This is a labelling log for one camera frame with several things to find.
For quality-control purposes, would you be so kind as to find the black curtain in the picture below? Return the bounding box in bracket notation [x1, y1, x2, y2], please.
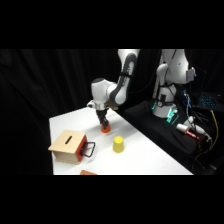
[0, 49, 224, 176]

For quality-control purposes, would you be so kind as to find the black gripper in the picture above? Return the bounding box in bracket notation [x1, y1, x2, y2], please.
[93, 101, 110, 128]

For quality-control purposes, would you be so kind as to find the black robot stand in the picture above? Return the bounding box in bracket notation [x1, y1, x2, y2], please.
[119, 98, 214, 175]

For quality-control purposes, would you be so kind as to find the yellow plastic cup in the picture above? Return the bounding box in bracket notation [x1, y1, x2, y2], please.
[112, 135, 126, 154]

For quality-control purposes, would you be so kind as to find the yellow cable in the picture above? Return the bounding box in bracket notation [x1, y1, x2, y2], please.
[194, 109, 220, 161]

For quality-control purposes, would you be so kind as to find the wooden box with black handle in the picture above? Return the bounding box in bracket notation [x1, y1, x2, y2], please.
[47, 129, 97, 165]

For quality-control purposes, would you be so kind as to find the orange wooden block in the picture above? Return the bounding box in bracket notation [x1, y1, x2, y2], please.
[79, 169, 98, 176]

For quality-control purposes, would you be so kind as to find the orange plastic cup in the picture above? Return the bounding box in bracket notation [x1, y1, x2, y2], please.
[100, 122, 113, 134]

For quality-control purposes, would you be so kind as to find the blue-lit keyboard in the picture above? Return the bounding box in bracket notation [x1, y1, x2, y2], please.
[196, 93, 223, 111]

